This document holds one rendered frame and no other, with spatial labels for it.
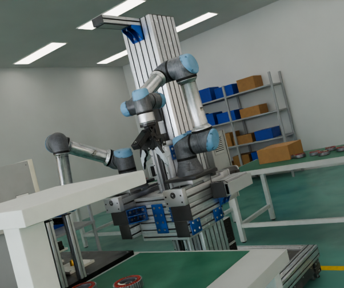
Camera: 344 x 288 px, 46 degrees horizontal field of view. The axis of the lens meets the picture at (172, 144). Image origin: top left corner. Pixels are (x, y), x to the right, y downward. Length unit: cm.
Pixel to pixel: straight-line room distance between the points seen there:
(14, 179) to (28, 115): 669
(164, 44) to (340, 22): 573
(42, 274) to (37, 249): 5
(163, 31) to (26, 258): 199
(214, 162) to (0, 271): 152
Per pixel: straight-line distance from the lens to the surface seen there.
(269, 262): 156
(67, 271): 200
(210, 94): 844
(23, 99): 854
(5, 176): 182
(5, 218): 86
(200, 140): 218
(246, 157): 824
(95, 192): 91
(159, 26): 263
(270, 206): 505
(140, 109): 178
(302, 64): 820
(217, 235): 269
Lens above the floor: 127
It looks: 1 degrees down
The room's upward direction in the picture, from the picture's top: 14 degrees counter-clockwise
